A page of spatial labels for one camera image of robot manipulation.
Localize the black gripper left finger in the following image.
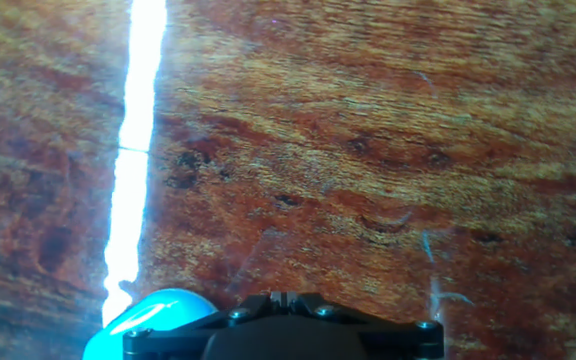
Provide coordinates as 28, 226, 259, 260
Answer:
121, 291, 286, 360

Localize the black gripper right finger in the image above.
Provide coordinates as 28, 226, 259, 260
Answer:
283, 291, 445, 360

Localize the blue and white desk lamp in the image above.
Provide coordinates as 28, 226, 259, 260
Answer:
81, 287, 219, 360

